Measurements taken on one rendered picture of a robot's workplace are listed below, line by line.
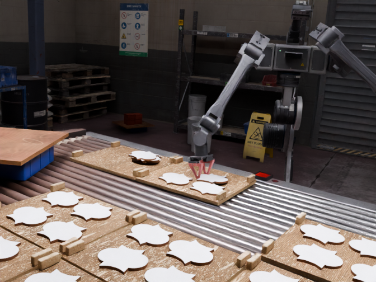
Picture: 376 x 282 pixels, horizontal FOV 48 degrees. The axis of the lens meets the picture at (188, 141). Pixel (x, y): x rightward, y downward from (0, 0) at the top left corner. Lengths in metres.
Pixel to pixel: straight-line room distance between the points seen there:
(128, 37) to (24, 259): 6.79
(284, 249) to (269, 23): 5.56
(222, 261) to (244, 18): 5.81
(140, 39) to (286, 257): 6.65
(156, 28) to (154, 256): 6.48
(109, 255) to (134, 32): 6.73
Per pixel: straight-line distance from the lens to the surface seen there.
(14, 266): 1.24
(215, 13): 7.02
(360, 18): 6.40
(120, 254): 1.23
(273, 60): 2.50
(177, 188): 1.74
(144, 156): 2.04
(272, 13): 6.70
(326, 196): 1.92
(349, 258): 1.39
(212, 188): 1.74
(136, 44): 7.74
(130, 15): 7.82
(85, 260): 1.23
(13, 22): 7.60
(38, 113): 5.75
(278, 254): 1.32
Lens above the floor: 1.55
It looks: 14 degrees down
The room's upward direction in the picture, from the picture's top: 4 degrees clockwise
